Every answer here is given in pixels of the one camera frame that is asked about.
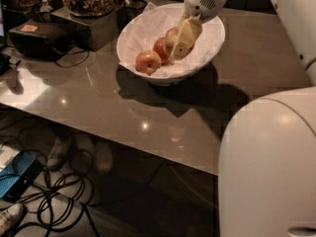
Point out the yellow-red apple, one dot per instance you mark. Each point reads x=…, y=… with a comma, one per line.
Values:
x=148, y=62
x=170, y=44

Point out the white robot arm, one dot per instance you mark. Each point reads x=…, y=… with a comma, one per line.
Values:
x=267, y=159

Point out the red apple at back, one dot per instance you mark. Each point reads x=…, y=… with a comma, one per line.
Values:
x=159, y=48

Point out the metal scoop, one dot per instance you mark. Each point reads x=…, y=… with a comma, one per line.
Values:
x=45, y=7

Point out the white bowl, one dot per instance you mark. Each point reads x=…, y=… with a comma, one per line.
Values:
x=131, y=43

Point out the white shoe under table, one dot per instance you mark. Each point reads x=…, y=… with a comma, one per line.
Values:
x=58, y=154
x=104, y=157

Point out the white paper liner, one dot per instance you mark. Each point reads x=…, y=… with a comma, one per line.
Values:
x=144, y=27

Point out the grey metal stand block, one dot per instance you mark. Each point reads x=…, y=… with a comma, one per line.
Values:
x=92, y=33

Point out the blue box on floor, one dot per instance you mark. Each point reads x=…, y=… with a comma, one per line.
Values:
x=15, y=177

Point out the black cup with scoop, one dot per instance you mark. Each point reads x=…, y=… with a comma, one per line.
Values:
x=135, y=8

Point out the black box with label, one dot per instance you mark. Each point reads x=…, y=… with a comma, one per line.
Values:
x=44, y=41

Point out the white shoe bottom left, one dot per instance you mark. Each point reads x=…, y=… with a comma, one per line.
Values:
x=10, y=217

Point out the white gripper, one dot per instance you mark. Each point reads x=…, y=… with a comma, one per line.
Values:
x=203, y=2

